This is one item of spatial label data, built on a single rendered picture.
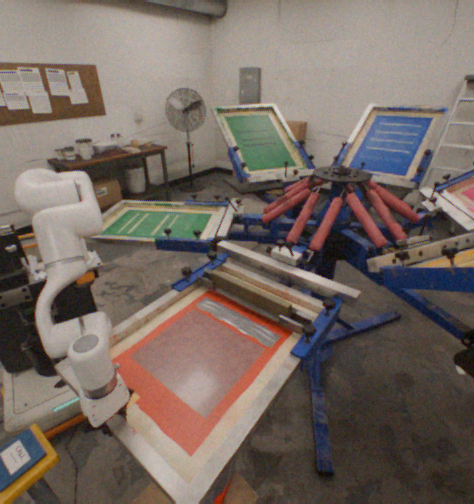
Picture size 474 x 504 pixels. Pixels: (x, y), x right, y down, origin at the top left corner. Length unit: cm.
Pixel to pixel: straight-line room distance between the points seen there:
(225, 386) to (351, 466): 116
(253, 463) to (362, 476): 55
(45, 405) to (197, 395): 119
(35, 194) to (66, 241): 16
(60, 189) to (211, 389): 68
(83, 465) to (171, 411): 118
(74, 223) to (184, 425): 58
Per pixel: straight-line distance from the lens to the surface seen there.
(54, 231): 76
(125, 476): 197
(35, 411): 201
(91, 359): 70
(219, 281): 121
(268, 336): 108
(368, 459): 204
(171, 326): 115
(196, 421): 91
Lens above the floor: 174
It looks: 30 degrees down
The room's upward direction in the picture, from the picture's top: 1 degrees counter-clockwise
